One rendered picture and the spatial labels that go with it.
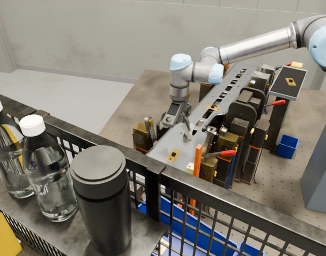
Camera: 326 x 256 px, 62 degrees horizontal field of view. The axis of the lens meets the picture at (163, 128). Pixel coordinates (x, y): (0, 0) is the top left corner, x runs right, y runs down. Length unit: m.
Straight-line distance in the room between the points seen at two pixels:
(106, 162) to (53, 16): 3.83
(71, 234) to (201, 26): 3.11
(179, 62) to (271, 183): 0.95
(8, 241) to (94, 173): 1.04
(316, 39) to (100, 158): 0.78
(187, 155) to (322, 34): 0.70
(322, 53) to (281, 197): 0.86
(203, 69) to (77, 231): 0.70
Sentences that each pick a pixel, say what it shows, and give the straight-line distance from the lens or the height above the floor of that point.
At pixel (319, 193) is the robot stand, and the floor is 0.83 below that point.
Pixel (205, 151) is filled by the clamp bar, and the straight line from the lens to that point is 1.13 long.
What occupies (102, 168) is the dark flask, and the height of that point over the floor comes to 1.61.
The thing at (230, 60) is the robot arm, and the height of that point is 1.43.
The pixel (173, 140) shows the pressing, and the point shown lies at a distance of 1.34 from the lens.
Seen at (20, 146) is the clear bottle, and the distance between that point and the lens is 0.53.
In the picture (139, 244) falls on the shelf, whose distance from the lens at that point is 0.49.
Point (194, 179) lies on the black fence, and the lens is 0.42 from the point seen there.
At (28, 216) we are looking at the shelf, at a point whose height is 1.43.
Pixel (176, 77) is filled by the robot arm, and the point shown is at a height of 1.40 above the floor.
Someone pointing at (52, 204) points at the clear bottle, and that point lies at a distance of 0.50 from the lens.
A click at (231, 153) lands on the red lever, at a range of 1.09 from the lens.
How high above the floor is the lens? 1.86
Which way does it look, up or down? 37 degrees down
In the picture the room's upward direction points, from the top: 1 degrees clockwise
